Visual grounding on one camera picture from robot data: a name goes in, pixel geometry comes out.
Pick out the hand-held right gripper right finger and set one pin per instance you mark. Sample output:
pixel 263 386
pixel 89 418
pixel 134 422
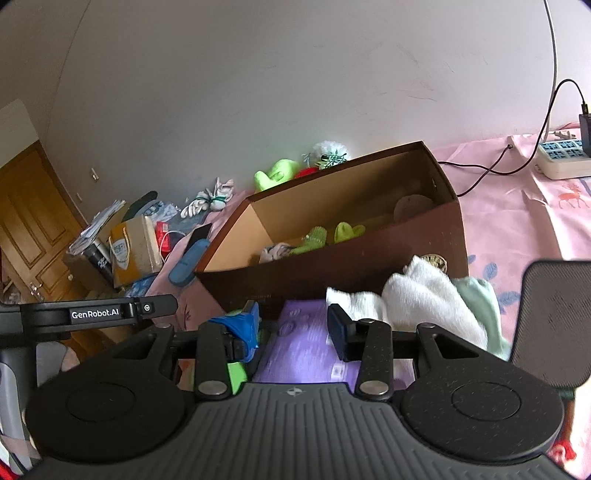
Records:
pixel 339 333

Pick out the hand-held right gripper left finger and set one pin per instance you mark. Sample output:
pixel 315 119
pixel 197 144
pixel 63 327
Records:
pixel 250 328

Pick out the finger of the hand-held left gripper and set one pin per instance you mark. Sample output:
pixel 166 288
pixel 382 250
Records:
pixel 158 306

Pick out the pale thin towel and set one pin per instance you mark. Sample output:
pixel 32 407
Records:
pixel 355 302

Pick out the brown cardboard box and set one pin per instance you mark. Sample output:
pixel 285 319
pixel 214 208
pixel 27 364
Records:
pixel 332 277

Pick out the white fluffy towel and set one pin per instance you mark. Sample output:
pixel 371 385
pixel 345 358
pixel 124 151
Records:
pixel 429 300

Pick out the red soft item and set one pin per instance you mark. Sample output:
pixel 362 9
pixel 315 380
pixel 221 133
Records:
pixel 307 172

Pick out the blue plastic bag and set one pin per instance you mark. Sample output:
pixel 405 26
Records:
pixel 141 285

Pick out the purple patterned cloth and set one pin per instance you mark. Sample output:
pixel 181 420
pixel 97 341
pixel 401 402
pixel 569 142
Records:
pixel 300 350

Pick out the blue slipper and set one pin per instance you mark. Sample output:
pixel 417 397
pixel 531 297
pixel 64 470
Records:
pixel 187 265

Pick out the bright green cloth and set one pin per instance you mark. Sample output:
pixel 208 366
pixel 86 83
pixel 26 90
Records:
pixel 236 378

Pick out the red plastic bag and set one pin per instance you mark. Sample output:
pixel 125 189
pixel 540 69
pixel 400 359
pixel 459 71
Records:
pixel 164 235

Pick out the black can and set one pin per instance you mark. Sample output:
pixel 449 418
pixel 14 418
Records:
pixel 100 263

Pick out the grey white sock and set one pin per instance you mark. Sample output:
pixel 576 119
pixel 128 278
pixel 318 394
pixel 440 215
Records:
pixel 274 253

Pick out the black phone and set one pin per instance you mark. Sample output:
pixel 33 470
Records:
pixel 198 237

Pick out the green knitted sock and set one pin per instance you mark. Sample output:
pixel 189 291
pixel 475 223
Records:
pixel 314 240

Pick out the wooden door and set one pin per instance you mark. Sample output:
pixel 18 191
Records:
pixel 37 221

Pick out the yellow-green sock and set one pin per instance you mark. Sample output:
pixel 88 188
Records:
pixel 348 231

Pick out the pile of papers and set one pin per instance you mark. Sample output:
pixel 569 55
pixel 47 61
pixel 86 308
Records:
pixel 97 224

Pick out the dark green insole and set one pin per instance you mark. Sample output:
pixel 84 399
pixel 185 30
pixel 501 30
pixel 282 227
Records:
pixel 141 203

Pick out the white glove bundle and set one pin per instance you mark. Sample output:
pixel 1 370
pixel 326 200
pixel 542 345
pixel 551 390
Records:
pixel 196 207
pixel 222 190

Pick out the tan round item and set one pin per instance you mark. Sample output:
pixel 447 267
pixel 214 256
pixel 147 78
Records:
pixel 436 262

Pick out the brown round pad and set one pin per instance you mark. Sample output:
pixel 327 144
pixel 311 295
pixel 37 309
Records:
pixel 413 208

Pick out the mint green cloth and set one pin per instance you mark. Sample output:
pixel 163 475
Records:
pixel 482 304

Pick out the neon green cloth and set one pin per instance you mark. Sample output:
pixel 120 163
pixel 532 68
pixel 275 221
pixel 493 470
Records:
pixel 276 174

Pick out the white fluffy pompom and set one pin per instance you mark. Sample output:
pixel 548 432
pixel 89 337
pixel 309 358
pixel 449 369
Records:
pixel 330 151

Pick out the pink printed bed sheet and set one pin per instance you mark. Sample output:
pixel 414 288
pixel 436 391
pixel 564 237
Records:
pixel 508 221

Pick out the white power strip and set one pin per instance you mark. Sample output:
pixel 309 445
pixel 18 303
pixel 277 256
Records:
pixel 561 159

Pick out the black charger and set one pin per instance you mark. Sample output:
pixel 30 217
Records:
pixel 586 134

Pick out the wall socket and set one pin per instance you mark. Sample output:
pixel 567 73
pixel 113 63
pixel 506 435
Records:
pixel 94 175

